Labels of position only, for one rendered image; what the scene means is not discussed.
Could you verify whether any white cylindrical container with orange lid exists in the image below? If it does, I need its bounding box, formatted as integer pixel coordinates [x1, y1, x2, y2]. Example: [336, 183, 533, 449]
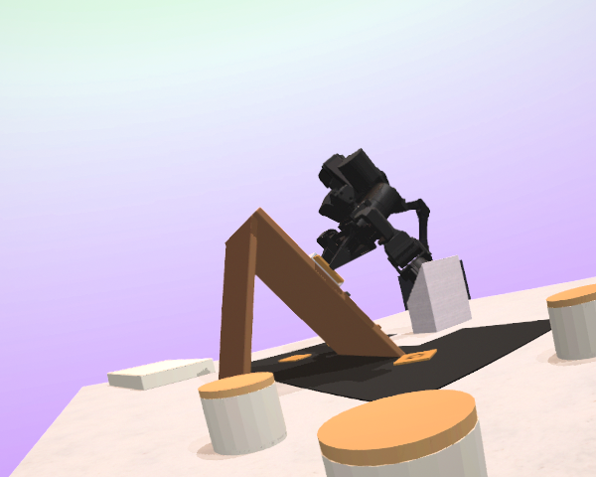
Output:
[546, 284, 596, 361]
[317, 390, 488, 477]
[198, 373, 287, 456]

